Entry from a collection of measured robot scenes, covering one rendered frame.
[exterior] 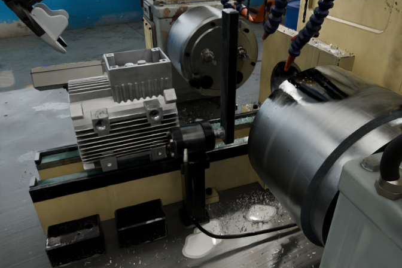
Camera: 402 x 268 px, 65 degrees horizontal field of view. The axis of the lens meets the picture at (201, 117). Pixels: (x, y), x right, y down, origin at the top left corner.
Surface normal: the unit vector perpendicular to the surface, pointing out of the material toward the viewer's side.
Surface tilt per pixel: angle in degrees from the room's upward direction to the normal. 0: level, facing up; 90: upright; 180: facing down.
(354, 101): 17
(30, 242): 0
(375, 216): 90
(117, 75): 90
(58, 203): 90
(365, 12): 90
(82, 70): 61
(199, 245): 0
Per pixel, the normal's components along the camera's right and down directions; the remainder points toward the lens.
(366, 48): -0.94, 0.18
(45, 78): 0.27, -0.03
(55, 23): 0.26, 0.37
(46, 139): -0.02, -0.87
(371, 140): -0.46, -0.69
